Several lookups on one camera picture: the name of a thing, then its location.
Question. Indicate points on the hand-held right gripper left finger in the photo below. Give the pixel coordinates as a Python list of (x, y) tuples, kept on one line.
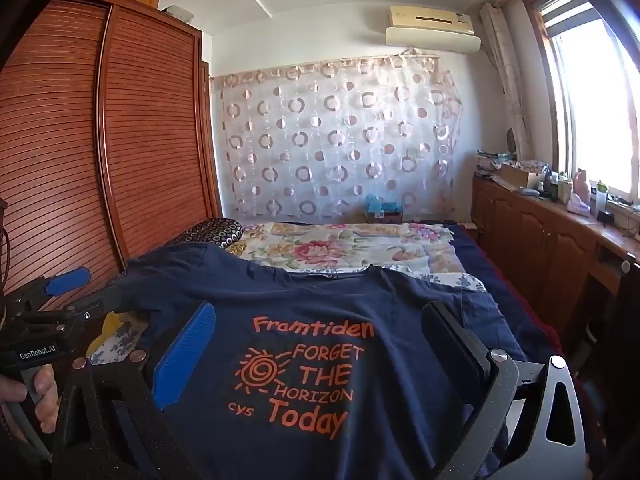
[(184, 352)]

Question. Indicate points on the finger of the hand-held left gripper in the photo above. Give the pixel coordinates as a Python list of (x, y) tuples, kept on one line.
[(97, 305), (67, 280)]

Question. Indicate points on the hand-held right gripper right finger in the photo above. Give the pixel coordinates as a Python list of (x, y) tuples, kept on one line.
[(452, 345)]

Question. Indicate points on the navy printed t-shirt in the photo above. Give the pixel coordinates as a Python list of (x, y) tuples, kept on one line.
[(310, 310)]

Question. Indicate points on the person's left hand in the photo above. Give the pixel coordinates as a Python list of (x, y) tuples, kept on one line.
[(47, 395)]

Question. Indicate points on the navy bed sheet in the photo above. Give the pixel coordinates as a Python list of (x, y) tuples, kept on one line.
[(472, 255)]

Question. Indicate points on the dark dotted pillow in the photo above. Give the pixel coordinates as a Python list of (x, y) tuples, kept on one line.
[(210, 232)]

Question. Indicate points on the low wooden cabinet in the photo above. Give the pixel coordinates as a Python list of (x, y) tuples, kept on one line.
[(540, 240)]

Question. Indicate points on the floral blanket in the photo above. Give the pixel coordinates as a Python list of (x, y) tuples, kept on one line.
[(340, 247)]

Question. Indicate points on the blue plastic item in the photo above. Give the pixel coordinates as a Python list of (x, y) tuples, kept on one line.
[(382, 207)]

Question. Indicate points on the wooden wardrobe door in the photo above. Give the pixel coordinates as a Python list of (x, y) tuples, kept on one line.
[(150, 135)]

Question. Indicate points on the cardboard box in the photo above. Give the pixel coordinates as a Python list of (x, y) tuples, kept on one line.
[(520, 175)]

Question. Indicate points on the pile of papers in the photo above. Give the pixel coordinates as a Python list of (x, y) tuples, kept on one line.
[(492, 162)]

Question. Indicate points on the pink tissue pack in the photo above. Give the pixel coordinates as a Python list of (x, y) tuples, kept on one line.
[(577, 206)]

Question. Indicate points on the small black box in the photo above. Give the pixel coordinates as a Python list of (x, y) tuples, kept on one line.
[(606, 217)]

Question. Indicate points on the pink bottle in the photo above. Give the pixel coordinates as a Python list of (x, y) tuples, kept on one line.
[(581, 180)]

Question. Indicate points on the white bottle green cap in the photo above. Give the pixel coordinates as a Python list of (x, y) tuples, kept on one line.
[(601, 195)]

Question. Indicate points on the sheer circle-pattern curtain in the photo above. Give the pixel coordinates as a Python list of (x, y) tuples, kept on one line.
[(340, 135)]

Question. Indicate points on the beige window curtain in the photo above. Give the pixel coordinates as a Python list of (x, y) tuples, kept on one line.
[(505, 75)]

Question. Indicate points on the window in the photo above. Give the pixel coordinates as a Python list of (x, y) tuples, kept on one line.
[(595, 100)]

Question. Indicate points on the white box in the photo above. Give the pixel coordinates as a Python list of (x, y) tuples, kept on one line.
[(176, 10)]

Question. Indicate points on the wall air conditioner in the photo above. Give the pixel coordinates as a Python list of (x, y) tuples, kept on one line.
[(430, 27)]

